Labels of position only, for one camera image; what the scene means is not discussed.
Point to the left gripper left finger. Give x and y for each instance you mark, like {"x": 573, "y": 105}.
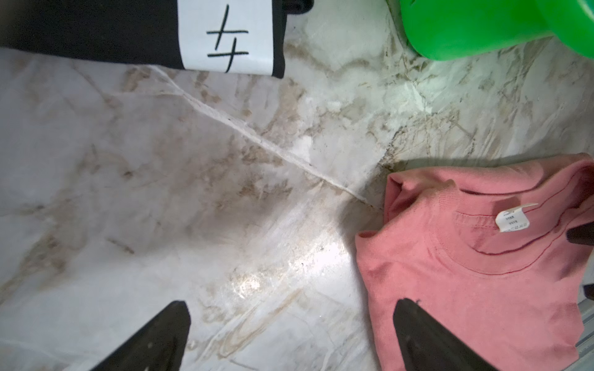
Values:
{"x": 159, "y": 345}

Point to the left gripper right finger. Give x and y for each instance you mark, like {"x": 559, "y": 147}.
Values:
{"x": 425, "y": 344}

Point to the pink t-shirt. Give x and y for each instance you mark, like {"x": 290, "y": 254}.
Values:
{"x": 484, "y": 252}

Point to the green plastic basket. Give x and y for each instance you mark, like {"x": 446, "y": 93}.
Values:
{"x": 449, "y": 30}

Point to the black folded t-shirt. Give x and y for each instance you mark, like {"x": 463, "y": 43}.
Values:
{"x": 132, "y": 32}

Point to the white paper label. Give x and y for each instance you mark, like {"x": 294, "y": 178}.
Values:
{"x": 228, "y": 36}

